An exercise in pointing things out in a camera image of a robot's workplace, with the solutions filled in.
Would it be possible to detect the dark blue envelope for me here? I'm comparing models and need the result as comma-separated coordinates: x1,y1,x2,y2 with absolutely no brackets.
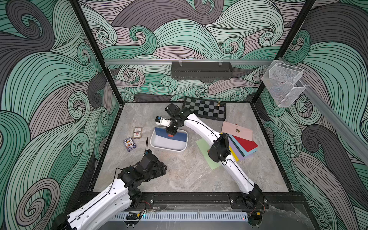
155,127,188,142

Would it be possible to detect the light green envelope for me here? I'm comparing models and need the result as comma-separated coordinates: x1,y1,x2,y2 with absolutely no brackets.
196,139,220,170

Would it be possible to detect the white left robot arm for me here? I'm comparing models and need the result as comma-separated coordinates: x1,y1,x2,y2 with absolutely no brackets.
51,153,167,230

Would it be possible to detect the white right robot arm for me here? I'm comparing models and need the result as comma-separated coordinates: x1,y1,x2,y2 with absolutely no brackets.
155,103,267,210

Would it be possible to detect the white plastic storage box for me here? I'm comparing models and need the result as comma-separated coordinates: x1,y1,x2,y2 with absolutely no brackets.
149,128,188,152

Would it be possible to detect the blue playing card box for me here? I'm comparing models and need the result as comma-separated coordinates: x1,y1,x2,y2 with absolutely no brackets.
123,137,137,152

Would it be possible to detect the pink sealed envelope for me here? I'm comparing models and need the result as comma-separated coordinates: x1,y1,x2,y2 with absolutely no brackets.
221,121,253,141

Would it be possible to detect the black folding chess board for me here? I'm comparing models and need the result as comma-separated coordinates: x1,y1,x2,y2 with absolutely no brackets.
182,96,226,121

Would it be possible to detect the lavender envelope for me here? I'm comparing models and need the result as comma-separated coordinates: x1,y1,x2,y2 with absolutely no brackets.
229,141,257,161

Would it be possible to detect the teal envelope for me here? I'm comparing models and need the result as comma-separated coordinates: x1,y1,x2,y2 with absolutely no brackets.
229,136,258,158

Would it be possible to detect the red envelope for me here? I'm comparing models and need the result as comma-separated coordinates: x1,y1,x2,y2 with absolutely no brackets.
230,135,258,153

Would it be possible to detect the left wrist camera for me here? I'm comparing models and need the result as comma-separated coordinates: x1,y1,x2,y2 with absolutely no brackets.
142,149,152,162

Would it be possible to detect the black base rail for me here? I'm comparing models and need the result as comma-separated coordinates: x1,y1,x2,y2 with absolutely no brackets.
132,192,306,211

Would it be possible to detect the black wall shelf tray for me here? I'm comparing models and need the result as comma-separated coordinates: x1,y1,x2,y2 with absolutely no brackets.
171,62,234,81

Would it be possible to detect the white slotted cable duct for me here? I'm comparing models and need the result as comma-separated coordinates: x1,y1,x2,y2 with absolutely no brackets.
110,211,249,222

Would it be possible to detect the black corner frame post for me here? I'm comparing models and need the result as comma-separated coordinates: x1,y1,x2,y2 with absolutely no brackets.
70,0,124,108

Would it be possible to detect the aluminium back rail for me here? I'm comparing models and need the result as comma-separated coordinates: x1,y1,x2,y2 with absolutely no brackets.
104,58,272,66

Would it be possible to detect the aluminium rail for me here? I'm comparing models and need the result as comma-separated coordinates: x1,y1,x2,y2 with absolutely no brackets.
104,58,272,66
289,63,368,163

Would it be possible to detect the clear acrylic wall bin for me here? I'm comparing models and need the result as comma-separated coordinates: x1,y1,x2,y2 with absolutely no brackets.
262,60,306,107

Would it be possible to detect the black right corner post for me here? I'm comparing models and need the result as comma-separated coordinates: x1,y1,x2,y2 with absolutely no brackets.
250,0,316,108

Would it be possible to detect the aluminium right rail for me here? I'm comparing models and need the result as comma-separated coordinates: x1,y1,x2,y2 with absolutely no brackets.
289,63,368,163

